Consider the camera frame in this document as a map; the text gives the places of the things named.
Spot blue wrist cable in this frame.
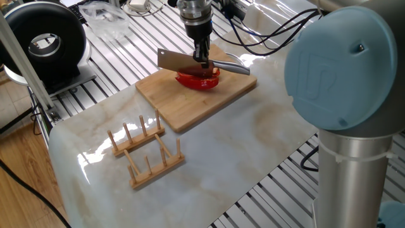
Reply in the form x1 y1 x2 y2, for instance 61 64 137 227
221 6 263 38

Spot clear plastic bag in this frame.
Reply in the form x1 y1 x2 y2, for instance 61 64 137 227
78 1 130 41

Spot black round fan device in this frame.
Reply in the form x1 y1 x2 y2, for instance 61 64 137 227
0 1 97 98

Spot wooden cutting board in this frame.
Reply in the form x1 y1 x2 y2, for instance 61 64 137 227
135 43 258 134

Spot black keyboard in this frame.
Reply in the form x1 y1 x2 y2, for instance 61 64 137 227
67 1 88 23

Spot red chili pepper half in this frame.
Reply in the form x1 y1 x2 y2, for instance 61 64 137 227
175 74 220 91

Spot black floor cable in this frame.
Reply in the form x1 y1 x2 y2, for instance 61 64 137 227
0 158 72 228

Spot steel cleaver knife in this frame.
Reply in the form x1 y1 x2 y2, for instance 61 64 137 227
156 47 251 77

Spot aluminium frame post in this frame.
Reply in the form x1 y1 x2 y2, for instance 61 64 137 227
0 11 63 124

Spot glossy marble pattern mat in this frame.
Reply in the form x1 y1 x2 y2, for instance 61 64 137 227
48 0 402 228

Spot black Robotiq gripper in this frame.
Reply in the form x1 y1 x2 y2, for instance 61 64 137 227
184 19 214 69

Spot wooden peg rack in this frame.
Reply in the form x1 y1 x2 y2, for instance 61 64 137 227
106 108 186 190

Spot black wrist cable bundle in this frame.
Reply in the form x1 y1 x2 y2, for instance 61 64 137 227
211 0 321 57

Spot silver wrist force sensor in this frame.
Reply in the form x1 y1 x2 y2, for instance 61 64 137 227
176 0 214 27

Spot white power adapter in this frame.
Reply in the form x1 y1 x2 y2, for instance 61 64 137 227
121 0 165 17

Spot black base cable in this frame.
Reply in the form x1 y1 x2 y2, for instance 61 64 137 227
299 144 320 173

